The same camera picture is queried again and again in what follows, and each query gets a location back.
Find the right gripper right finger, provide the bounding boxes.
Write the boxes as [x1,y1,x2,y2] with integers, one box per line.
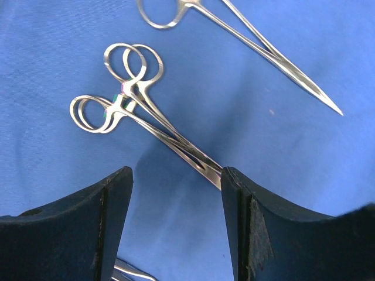
[221,167,374,280]

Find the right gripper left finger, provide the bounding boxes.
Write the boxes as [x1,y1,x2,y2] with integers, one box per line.
[1,167,133,280]

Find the steel ring-handle scissors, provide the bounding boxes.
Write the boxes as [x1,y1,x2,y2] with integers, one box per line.
[69,95,222,190]
[104,43,222,177]

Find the blue surgical drape cloth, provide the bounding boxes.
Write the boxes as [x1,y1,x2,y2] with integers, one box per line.
[1,1,374,280]

